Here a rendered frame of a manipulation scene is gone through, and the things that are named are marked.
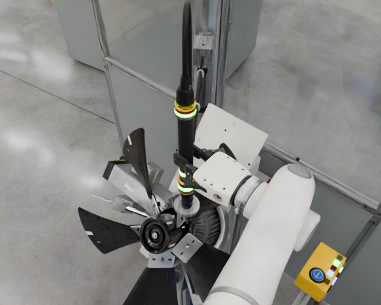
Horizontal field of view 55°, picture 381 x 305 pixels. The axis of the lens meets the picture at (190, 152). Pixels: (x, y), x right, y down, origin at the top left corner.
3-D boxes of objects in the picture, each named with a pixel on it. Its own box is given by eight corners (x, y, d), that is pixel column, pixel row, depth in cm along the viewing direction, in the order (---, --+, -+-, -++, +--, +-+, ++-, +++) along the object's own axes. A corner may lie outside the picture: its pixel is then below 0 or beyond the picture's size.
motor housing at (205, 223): (162, 228, 148) (143, 235, 137) (186, 180, 143) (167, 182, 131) (207, 263, 139) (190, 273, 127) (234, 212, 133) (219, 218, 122)
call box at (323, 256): (313, 254, 139) (320, 240, 132) (338, 270, 135) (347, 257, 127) (292, 285, 131) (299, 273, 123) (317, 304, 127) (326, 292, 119)
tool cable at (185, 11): (198, 65, 130) (201, -89, 95) (205, 65, 130) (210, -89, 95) (181, 190, 94) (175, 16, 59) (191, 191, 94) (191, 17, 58)
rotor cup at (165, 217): (161, 203, 130) (138, 207, 119) (196, 213, 123) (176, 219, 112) (155, 241, 132) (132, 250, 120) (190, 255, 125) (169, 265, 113)
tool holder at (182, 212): (176, 189, 104) (175, 167, 96) (201, 190, 103) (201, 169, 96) (172, 216, 98) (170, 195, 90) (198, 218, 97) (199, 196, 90)
